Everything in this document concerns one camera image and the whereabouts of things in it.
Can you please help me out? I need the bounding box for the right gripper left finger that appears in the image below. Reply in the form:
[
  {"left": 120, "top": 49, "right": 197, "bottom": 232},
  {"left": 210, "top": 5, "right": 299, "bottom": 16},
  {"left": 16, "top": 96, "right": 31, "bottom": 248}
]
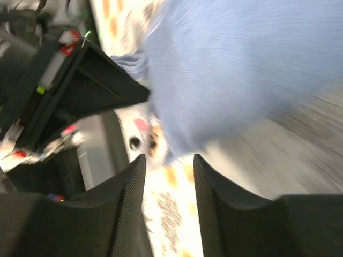
[{"left": 1, "top": 155, "right": 146, "bottom": 256}]

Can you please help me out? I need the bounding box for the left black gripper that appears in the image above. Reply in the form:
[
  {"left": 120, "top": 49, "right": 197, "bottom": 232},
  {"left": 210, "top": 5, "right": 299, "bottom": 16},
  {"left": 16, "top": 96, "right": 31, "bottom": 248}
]
[{"left": 1, "top": 16, "right": 150, "bottom": 150}]

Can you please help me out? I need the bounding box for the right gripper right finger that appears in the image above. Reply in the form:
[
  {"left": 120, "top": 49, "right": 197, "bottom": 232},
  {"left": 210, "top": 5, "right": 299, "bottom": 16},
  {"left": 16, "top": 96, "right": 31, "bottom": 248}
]
[{"left": 193, "top": 154, "right": 342, "bottom": 256}]

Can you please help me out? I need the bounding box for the blue towel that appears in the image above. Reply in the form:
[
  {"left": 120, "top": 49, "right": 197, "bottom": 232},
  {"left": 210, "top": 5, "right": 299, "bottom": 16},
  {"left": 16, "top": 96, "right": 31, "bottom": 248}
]
[{"left": 114, "top": 1, "right": 342, "bottom": 164}]

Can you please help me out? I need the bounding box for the floral table mat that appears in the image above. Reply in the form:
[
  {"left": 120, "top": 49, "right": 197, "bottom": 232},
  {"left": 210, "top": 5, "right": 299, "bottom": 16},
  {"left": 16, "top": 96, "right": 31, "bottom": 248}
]
[{"left": 91, "top": 1, "right": 342, "bottom": 256}]

